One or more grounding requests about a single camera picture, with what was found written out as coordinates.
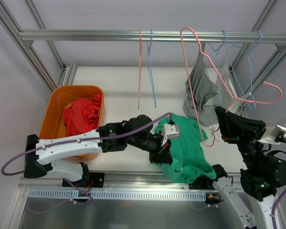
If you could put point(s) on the grey tank top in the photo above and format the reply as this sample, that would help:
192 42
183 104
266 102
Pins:
201 92

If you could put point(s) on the orange plastic tub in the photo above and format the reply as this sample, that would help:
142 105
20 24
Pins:
52 112

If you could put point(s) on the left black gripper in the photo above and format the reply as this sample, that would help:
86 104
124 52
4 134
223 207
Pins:
160 155

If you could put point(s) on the aluminium hanging rail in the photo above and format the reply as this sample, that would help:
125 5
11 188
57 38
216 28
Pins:
155 36

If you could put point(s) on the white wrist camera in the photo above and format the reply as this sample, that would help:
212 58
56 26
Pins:
275 135
169 131

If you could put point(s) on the pink wire hanger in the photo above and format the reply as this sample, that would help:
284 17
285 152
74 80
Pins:
234 99
140 67

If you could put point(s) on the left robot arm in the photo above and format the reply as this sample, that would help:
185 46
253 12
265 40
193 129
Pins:
114 137

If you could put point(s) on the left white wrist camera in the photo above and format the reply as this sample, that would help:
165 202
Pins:
169 131

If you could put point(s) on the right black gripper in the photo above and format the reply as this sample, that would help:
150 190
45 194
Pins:
250 132

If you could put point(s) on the white slotted cable duct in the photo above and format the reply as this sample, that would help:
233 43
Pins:
118 194

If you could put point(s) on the red tank top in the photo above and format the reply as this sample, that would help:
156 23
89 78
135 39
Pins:
82 115

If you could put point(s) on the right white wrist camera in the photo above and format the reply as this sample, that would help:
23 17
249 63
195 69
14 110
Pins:
275 135

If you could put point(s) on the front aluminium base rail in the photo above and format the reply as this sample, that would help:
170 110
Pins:
117 180

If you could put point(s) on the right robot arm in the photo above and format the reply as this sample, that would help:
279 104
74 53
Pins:
264 172

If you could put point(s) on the white tank top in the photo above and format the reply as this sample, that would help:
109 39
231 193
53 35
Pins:
224 98

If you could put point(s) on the green tank top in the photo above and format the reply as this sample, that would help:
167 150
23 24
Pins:
189 162

